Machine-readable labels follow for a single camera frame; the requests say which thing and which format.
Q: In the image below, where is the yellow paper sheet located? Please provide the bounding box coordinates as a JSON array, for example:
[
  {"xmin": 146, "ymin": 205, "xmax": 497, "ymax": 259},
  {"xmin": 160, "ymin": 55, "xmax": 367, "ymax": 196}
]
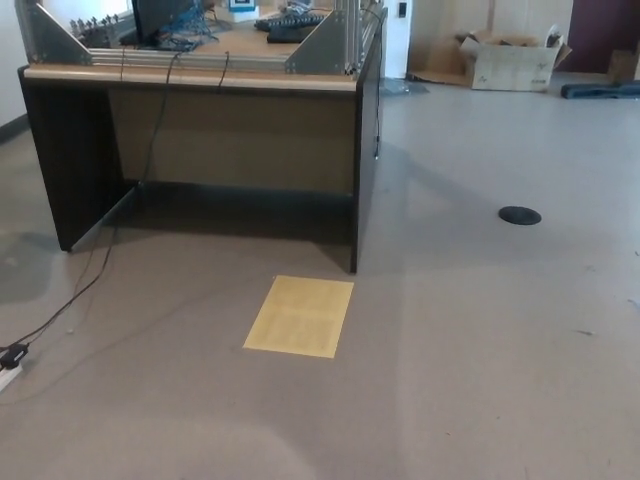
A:
[{"xmin": 242, "ymin": 274, "xmax": 355, "ymax": 359}]

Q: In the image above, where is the dark wooden desk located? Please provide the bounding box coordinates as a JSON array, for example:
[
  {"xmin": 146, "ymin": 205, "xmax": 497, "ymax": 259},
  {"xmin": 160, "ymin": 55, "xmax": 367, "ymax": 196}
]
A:
[{"xmin": 18, "ymin": 0, "xmax": 389, "ymax": 274}]

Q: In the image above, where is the clear plastic bag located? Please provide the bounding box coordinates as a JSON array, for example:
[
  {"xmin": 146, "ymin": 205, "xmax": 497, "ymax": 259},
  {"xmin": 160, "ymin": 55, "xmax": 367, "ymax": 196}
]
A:
[{"xmin": 382, "ymin": 77, "xmax": 431, "ymax": 95}]

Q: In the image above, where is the black round floor cover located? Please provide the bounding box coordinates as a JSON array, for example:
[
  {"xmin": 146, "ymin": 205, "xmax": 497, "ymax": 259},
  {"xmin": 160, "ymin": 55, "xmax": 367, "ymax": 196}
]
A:
[{"xmin": 498, "ymin": 205, "xmax": 543, "ymax": 226}]

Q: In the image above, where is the flat black device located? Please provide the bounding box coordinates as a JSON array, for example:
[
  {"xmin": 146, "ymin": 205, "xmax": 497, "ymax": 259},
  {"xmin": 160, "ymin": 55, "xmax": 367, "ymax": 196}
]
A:
[{"xmin": 266, "ymin": 24, "xmax": 316, "ymax": 44}]

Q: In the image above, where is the flattened cardboard sheet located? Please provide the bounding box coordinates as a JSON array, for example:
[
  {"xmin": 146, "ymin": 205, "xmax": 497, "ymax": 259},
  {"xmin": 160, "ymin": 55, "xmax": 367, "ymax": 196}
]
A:
[{"xmin": 408, "ymin": 42, "xmax": 476, "ymax": 85}]

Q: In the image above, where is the black keyboard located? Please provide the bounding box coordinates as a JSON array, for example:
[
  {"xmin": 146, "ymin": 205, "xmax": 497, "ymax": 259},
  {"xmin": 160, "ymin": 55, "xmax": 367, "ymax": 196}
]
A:
[{"xmin": 253, "ymin": 10, "xmax": 326, "ymax": 31}]

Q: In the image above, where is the white and blue box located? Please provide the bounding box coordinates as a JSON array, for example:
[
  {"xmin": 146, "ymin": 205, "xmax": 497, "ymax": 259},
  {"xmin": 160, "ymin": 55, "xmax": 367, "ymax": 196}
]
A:
[{"xmin": 227, "ymin": 0, "xmax": 259, "ymax": 21}]

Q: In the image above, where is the open cardboard box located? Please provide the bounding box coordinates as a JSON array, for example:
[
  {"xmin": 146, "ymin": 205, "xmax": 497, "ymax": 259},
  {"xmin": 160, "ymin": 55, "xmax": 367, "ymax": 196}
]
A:
[{"xmin": 454, "ymin": 24, "xmax": 574, "ymax": 92}]

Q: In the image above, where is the black monitor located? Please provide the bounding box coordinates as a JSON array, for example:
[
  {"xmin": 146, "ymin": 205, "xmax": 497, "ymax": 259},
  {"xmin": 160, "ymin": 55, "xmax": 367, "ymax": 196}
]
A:
[{"xmin": 119, "ymin": 0, "xmax": 196, "ymax": 49}]

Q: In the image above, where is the black equipment with metal knobs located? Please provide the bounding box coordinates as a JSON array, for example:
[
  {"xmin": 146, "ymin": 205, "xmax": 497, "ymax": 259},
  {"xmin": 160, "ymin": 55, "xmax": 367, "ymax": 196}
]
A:
[{"xmin": 69, "ymin": 13, "xmax": 130, "ymax": 47}]

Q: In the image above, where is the dark blue foam piece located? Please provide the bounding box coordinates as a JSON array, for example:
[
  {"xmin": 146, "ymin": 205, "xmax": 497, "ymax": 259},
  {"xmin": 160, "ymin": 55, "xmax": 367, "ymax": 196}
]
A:
[{"xmin": 560, "ymin": 81, "xmax": 640, "ymax": 100}]

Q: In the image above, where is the black power plug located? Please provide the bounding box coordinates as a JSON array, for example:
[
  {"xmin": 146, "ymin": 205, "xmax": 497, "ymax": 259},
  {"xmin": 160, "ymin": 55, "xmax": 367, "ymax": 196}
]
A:
[{"xmin": 0, "ymin": 343, "xmax": 30, "ymax": 371}]

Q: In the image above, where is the white power strip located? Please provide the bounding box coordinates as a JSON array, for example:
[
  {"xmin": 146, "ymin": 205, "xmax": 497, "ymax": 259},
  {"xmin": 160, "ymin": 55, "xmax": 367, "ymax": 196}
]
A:
[{"xmin": 0, "ymin": 364, "xmax": 24, "ymax": 392}]

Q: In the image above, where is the maroon door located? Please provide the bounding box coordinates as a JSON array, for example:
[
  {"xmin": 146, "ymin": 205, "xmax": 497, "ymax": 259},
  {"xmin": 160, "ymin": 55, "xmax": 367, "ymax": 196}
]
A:
[{"xmin": 567, "ymin": 0, "xmax": 640, "ymax": 71}]

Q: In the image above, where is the thin black hanging cable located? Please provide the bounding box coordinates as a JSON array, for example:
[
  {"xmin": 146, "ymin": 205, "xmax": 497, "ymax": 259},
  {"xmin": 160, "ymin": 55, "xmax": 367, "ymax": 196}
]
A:
[{"xmin": 373, "ymin": 64, "xmax": 384, "ymax": 160}]

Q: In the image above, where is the long black power cable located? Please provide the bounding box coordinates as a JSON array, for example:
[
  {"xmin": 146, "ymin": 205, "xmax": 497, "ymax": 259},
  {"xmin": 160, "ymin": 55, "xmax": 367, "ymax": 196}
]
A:
[{"xmin": 19, "ymin": 52, "xmax": 184, "ymax": 349}]

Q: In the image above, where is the blue cable bundle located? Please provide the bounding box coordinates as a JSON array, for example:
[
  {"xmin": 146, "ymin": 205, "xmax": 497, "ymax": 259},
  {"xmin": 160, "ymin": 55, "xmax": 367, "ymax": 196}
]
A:
[{"xmin": 159, "ymin": 0, "xmax": 221, "ymax": 51}]

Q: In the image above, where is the aluminium profile frame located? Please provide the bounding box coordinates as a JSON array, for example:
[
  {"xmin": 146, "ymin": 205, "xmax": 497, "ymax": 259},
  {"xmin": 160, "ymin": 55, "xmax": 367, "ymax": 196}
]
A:
[{"xmin": 13, "ymin": 0, "xmax": 389, "ymax": 76}]

